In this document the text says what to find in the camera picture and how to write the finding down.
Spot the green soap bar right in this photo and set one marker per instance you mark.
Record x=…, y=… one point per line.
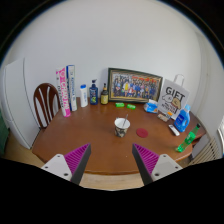
x=130, y=106

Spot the white radiator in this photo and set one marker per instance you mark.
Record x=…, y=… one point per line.
x=205, y=152

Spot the red round coaster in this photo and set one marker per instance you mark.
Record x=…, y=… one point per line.
x=143, y=133

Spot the white refrigerator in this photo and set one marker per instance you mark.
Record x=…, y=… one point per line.
x=16, y=107

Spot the yellow dark pump bottle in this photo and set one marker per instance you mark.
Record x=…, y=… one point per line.
x=104, y=95

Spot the blue detergent bottle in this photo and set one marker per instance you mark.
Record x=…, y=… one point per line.
x=183, y=119

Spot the pink white tall box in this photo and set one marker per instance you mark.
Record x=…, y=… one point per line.
x=62, y=90

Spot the white remote control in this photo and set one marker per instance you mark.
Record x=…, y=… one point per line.
x=174, y=130

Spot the brown wooden chair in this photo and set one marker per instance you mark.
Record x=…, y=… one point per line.
x=44, y=98

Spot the white gift paper bag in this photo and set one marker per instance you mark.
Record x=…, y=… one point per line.
x=173, y=97

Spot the blue tissue pack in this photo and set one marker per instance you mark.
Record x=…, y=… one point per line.
x=151, y=106

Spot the white patterned cup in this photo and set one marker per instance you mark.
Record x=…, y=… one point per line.
x=119, y=131

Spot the metal spoon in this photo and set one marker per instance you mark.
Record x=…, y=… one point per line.
x=125, y=120

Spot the framed group photo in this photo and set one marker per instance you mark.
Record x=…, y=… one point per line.
x=133, y=86

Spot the green plastic soda bottle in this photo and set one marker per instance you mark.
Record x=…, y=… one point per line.
x=189, y=139

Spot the white lotion bottle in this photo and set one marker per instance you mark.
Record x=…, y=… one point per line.
x=83, y=95

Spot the dark blue pump bottle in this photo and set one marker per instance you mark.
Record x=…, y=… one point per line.
x=93, y=90

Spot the small snack packet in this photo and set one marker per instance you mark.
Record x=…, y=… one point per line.
x=163, y=117

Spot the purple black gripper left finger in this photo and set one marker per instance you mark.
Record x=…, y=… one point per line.
x=70, y=166

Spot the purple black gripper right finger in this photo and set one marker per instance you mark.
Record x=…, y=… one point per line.
x=152, y=166

